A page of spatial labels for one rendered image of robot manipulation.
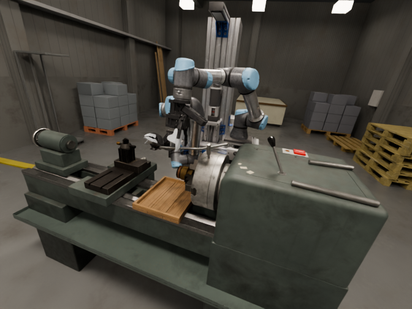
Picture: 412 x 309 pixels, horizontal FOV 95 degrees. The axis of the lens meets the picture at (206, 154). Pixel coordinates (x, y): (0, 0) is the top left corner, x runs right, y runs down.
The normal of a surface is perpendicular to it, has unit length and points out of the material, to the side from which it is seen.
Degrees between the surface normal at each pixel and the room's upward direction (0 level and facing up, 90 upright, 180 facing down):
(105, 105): 90
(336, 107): 90
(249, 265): 90
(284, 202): 90
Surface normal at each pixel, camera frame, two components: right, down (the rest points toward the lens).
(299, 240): -0.33, 0.35
